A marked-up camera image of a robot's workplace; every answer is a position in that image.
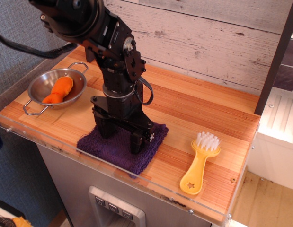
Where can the dark right shelf post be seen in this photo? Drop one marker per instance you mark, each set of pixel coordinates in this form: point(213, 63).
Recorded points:
point(276, 62)

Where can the silver dispenser panel with buttons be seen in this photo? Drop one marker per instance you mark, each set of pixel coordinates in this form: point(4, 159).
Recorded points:
point(111, 211)

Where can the clear acrylic counter guard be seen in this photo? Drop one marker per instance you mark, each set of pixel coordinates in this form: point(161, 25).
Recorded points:
point(156, 190)

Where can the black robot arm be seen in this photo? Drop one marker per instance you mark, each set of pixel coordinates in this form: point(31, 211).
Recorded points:
point(108, 41)

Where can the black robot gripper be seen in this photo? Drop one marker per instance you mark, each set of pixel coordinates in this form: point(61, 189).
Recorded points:
point(125, 112)

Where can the white toy sink drainboard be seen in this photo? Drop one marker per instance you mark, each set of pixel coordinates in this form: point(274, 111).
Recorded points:
point(277, 118)

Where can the orange object at bottom left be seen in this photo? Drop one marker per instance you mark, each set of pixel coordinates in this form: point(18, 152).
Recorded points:
point(21, 222)

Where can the purple cloth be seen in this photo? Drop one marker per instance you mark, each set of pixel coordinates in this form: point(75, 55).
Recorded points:
point(116, 149)

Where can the dark left shelf post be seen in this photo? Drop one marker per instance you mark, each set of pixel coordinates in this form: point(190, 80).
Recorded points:
point(90, 54)

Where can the dark shelf post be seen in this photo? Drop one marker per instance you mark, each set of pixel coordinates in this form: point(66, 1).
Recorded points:
point(90, 54)
point(276, 62)

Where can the yellow brush with white bristles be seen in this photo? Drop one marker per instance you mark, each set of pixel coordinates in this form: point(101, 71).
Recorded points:
point(206, 145)

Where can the steel bowl with wire handles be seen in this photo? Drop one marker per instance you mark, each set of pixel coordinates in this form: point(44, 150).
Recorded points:
point(41, 86)

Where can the orange plush toy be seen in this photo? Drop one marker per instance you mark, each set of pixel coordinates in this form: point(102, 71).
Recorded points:
point(60, 90)

